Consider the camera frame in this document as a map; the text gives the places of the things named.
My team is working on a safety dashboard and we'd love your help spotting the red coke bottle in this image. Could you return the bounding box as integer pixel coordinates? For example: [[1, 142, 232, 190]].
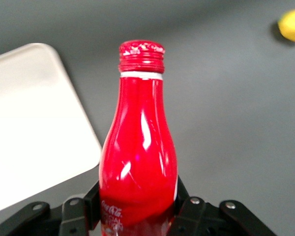
[[99, 40, 179, 236]]

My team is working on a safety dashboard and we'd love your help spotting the white rectangular tray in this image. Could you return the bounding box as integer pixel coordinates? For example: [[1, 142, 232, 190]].
[[0, 43, 103, 216]]

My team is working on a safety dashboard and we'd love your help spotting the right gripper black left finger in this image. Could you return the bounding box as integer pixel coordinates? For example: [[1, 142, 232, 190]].
[[0, 180, 101, 236]]

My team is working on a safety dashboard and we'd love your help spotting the yellow lemon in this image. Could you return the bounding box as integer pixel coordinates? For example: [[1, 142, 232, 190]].
[[277, 8, 295, 43]]

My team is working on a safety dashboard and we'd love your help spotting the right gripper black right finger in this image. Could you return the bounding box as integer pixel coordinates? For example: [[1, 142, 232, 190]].
[[167, 175, 278, 236]]

